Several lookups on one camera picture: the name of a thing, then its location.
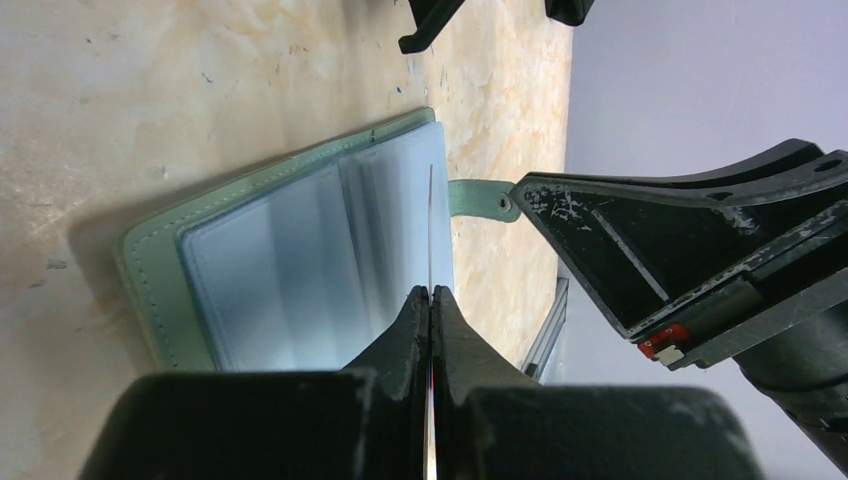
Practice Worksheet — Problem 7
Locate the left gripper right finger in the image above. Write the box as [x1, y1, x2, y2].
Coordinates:
[431, 286, 762, 479]

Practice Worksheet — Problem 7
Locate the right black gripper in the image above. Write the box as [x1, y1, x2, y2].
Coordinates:
[510, 139, 847, 473]

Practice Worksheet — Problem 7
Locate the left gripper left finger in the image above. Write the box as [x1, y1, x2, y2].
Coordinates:
[81, 286, 430, 479]

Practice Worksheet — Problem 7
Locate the green leather card holder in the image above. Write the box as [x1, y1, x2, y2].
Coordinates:
[116, 107, 520, 371]

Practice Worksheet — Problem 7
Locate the black plastic card tray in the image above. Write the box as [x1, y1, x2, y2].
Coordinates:
[398, 0, 595, 55]

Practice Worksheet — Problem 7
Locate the aluminium front frame rail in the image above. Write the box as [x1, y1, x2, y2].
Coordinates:
[521, 278, 569, 381]

